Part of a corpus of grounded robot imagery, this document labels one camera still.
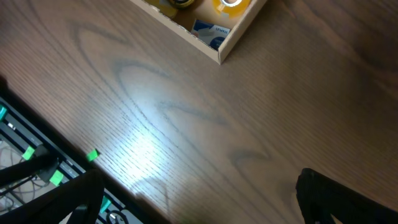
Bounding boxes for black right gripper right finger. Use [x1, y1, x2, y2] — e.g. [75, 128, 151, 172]
[295, 168, 397, 223]

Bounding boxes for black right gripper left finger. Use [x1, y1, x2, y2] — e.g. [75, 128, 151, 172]
[1, 169, 104, 224]

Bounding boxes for small blue staples box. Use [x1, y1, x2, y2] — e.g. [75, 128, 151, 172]
[191, 19, 230, 50]

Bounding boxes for clear tape roll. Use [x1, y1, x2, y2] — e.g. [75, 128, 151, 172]
[212, 0, 251, 18]

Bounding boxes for yellow black correction tape dispenser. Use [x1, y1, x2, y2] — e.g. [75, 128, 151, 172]
[169, 0, 195, 9]

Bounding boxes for cardboard box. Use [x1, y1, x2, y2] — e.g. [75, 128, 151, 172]
[131, 0, 266, 64]

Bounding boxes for yellow sticky note pad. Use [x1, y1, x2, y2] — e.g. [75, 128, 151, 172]
[145, 0, 178, 18]

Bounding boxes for black stand leg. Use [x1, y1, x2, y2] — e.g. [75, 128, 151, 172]
[1, 154, 59, 187]

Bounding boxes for green clip on rail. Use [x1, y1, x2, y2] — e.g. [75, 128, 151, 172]
[86, 149, 99, 162]

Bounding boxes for grey cables under table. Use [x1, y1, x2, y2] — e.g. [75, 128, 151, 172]
[0, 139, 41, 215]

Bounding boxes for black aluminium mounting rail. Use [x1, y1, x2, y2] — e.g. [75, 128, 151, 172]
[1, 94, 152, 223]

